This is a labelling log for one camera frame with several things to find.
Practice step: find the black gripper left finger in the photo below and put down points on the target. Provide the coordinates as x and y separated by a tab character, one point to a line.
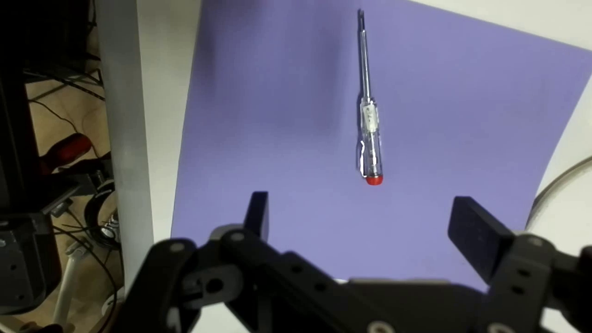
186	271

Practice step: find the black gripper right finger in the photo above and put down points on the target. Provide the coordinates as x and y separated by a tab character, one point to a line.
525	271

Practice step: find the clear screwdriver with red cap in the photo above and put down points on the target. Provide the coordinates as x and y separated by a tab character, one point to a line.
369	145

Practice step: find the black round headphones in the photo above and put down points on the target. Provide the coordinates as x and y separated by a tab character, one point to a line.
94	216

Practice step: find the red object under table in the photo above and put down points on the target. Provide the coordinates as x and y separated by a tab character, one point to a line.
68	151

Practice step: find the purple paper sheet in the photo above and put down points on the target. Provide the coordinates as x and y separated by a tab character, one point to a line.
279	123

